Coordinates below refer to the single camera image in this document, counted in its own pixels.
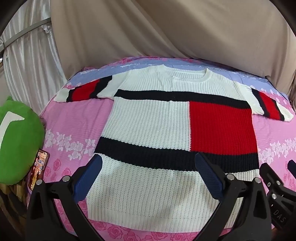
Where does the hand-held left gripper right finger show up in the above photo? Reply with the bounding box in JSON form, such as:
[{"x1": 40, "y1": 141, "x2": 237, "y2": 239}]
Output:
[{"x1": 195, "y1": 152, "x2": 272, "y2": 241}]

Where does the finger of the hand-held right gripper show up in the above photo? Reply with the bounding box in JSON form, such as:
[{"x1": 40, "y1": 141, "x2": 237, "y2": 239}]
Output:
[
  {"x1": 288, "y1": 160, "x2": 296, "y2": 178},
  {"x1": 259, "y1": 163, "x2": 287, "y2": 202}
]

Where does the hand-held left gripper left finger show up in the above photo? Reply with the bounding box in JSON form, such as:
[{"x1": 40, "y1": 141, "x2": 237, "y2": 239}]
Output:
[{"x1": 26, "y1": 153, "x2": 103, "y2": 241}]

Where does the white red black knit sweater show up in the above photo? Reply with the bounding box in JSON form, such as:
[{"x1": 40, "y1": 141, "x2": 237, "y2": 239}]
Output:
[{"x1": 54, "y1": 65, "x2": 293, "y2": 234}]

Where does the smartphone with lit screen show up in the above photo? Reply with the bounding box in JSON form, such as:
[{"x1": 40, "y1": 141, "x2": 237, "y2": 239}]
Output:
[{"x1": 28, "y1": 149, "x2": 50, "y2": 192}]

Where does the pink floral bed sheet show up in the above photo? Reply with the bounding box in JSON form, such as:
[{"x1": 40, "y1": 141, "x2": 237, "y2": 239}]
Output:
[{"x1": 39, "y1": 56, "x2": 296, "y2": 241}]

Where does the green plush pillow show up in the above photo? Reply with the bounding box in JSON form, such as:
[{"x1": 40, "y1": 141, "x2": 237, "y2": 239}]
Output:
[{"x1": 0, "y1": 96, "x2": 45, "y2": 186}]

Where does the brown patterned cloth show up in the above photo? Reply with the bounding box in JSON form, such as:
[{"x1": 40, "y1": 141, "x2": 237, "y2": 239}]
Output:
[{"x1": 0, "y1": 181, "x2": 30, "y2": 232}]

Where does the white satin curtain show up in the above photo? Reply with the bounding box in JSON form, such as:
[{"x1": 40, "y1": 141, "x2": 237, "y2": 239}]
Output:
[{"x1": 0, "y1": 16, "x2": 67, "y2": 116}]

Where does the beige draped cloth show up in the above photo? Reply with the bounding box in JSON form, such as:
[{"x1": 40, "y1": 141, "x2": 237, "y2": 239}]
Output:
[{"x1": 50, "y1": 0, "x2": 296, "y2": 98}]

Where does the grey metal bar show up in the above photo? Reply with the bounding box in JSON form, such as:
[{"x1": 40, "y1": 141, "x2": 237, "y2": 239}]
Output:
[{"x1": 5, "y1": 19, "x2": 50, "y2": 47}]

